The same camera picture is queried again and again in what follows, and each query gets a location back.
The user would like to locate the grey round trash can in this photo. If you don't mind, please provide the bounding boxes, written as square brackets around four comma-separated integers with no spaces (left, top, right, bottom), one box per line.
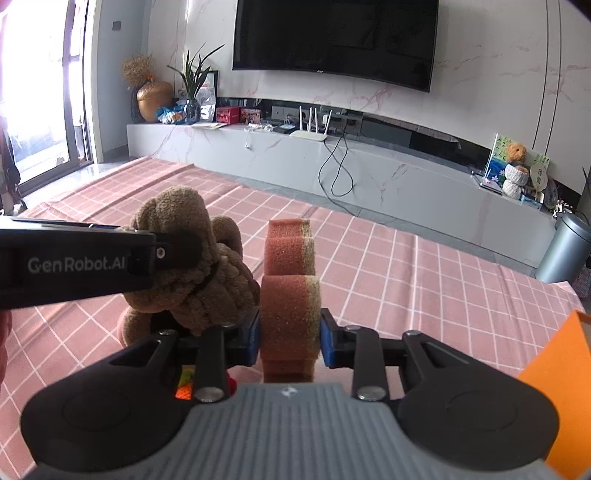
[536,212,591,284]

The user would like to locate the white marble television console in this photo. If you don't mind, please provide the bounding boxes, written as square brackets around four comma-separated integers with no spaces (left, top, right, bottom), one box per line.
[127,121,561,280]

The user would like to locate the glass sliding door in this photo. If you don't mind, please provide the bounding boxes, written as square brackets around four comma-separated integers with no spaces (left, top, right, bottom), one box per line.
[0,0,95,195]

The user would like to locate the brown plush toy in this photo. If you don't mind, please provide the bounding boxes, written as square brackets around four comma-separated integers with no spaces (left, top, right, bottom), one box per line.
[117,185,262,349]

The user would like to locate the pink checked tablecloth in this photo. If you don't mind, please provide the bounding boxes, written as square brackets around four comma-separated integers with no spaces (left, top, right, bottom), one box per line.
[0,156,587,480]

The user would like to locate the black wall television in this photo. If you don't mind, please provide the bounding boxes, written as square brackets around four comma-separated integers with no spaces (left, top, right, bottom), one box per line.
[232,0,439,93]

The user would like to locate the reddish brown sponge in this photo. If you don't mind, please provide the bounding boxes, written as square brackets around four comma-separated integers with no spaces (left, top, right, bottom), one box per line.
[260,219,322,384]

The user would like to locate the green blue painting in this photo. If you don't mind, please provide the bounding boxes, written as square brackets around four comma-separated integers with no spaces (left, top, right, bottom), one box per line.
[482,134,550,204]

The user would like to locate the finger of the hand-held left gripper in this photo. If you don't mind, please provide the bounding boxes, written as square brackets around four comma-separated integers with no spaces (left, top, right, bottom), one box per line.
[154,230,205,278]

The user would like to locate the grey laptop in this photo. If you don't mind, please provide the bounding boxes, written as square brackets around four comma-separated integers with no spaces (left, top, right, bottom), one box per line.
[471,173,504,192]

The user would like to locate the white router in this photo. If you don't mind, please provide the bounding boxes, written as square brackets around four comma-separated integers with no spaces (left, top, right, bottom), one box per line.
[288,105,333,140]

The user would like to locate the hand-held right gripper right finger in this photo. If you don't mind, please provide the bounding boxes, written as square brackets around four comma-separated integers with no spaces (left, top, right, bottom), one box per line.
[320,308,472,404]

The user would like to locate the green plant in glass vase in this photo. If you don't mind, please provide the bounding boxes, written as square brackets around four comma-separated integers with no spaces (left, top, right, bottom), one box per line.
[167,44,226,123]

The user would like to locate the orange cardboard box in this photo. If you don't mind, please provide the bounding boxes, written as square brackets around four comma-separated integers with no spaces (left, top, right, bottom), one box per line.
[516,310,591,480]

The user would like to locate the black picture frame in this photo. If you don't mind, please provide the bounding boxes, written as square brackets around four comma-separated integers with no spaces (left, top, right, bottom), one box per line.
[196,70,220,121]

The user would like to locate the gold vase with dried flowers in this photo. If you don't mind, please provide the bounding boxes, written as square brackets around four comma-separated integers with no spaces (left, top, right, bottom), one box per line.
[122,53,174,123]

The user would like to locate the black cables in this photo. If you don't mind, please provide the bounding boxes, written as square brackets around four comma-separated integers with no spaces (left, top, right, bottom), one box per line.
[318,122,356,204]

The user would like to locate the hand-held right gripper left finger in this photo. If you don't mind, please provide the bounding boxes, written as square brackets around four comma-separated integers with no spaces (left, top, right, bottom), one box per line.
[110,308,262,405]

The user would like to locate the blue snack bag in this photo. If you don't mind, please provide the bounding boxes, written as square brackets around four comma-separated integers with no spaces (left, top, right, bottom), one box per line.
[156,104,188,125]

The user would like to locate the colourful small object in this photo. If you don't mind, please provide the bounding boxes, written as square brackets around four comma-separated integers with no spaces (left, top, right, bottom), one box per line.
[175,367,238,400]

